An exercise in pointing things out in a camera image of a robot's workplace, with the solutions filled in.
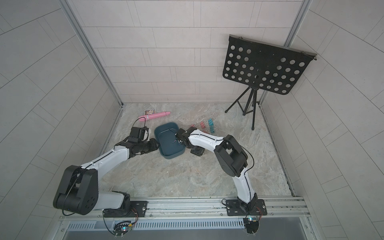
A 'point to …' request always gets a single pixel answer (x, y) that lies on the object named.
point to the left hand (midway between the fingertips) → (161, 143)
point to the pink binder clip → (202, 125)
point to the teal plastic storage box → (165, 134)
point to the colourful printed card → (150, 111)
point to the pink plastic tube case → (146, 117)
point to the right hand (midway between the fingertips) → (204, 148)
